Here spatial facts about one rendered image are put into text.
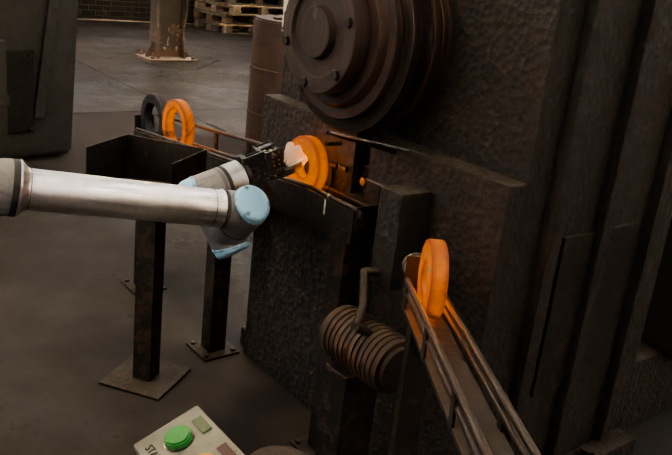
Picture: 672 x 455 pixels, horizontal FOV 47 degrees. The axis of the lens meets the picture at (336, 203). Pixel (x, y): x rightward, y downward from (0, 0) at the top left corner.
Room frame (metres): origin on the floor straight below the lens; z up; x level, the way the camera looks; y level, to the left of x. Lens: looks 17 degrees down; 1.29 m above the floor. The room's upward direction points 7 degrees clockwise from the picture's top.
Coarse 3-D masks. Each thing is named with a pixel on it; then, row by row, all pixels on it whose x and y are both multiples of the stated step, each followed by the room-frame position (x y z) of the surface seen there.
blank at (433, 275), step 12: (432, 240) 1.42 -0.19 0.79; (432, 252) 1.38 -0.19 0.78; (444, 252) 1.38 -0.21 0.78; (420, 264) 1.47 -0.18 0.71; (432, 264) 1.36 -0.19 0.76; (444, 264) 1.36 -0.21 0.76; (420, 276) 1.46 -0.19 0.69; (432, 276) 1.34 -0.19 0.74; (444, 276) 1.35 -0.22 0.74; (420, 288) 1.44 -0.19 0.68; (432, 288) 1.34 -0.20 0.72; (444, 288) 1.34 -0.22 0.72; (420, 300) 1.42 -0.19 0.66; (432, 300) 1.34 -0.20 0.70; (444, 300) 1.34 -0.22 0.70; (432, 312) 1.35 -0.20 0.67
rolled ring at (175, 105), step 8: (168, 104) 2.62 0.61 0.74; (176, 104) 2.57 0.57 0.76; (184, 104) 2.56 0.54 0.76; (168, 112) 2.62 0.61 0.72; (184, 112) 2.53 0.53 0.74; (168, 120) 2.63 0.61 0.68; (184, 120) 2.52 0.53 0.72; (192, 120) 2.53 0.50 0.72; (168, 128) 2.63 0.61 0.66; (184, 128) 2.52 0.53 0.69; (192, 128) 2.52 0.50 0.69; (168, 136) 2.62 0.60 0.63; (184, 136) 2.52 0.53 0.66; (192, 136) 2.52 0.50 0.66; (192, 144) 2.54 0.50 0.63
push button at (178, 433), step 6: (180, 426) 0.97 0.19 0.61; (186, 426) 0.98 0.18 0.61; (168, 432) 0.96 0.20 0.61; (174, 432) 0.96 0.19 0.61; (180, 432) 0.96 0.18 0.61; (186, 432) 0.96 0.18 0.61; (168, 438) 0.95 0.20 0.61; (174, 438) 0.95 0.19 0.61; (180, 438) 0.95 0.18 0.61; (186, 438) 0.95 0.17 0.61; (168, 444) 0.95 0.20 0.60; (174, 444) 0.94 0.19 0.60; (180, 444) 0.94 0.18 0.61; (186, 444) 0.95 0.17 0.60
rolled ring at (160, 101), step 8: (152, 96) 2.73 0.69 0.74; (160, 96) 2.72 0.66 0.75; (144, 104) 2.78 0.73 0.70; (152, 104) 2.77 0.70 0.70; (160, 104) 2.68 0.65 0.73; (144, 112) 2.78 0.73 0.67; (160, 112) 2.67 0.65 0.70; (144, 120) 2.78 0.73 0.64; (160, 120) 2.67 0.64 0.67; (144, 128) 2.77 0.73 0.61; (152, 128) 2.78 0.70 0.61; (160, 128) 2.67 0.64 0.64
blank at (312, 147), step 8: (304, 136) 2.02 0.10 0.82; (312, 136) 2.03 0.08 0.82; (296, 144) 2.04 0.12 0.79; (304, 144) 2.01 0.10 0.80; (312, 144) 1.99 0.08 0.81; (320, 144) 2.00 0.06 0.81; (304, 152) 2.01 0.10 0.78; (312, 152) 1.98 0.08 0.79; (320, 152) 1.98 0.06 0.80; (312, 160) 1.98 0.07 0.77; (320, 160) 1.96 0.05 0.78; (312, 168) 1.98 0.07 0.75; (320, 168) 1.96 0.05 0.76; (288, 176) 2.06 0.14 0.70; (296, 176) 2.03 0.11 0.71; (304, 176) 2.02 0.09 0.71; (312, 176) 1.97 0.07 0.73; (320, 176) 1.96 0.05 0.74; (312, 184) 1.97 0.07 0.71; (320, 184) 1.97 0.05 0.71
